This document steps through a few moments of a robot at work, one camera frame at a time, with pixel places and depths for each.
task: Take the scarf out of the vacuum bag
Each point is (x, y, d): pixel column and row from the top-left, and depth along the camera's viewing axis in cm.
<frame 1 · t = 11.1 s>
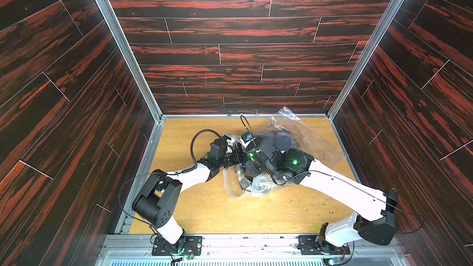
left hand: (248, 155, 87), fingers closed
right hand: (253, 154, 71), fingers closed
navy plaid scarf: (281, 140, 94), point 14 cm above the table

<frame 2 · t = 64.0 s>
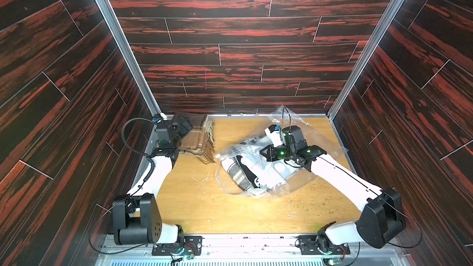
left hand: (185, 122, 86), fingers open
right hand: (263, 149, 83), fingers closed
brown striped fringed scarf: (200, 140, 100), point 10 cm above the table
black scarf white emblem: (250, 174, 90), point 7 cm above the table
white vacuum bag valve: (279, 166, 86), point 12 cm above the table
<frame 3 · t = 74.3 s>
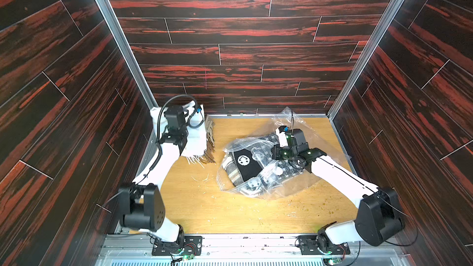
left hand: (170, 106, 82), fingers closed
right hand: (275, 147, 88), fingers closed
black scarf white emblem: (247, 165, 94), point 5 cm above the table
white fringed scarf: (196, 148, 97), point 9 cm above the table
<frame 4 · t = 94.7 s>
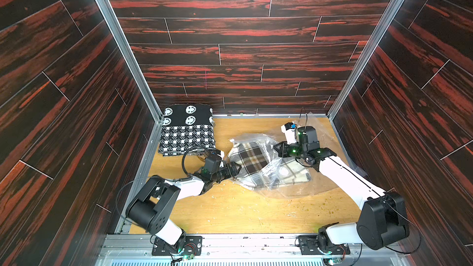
left hand: (238, 169, 90), fingers open
right hand: (277, 144, 86), fingers closed
black scarf white emblem: (185, 126, 99), point 16 cm above the table
beige brown striped scarf: (260, 162, 97), point 4 cm above the table
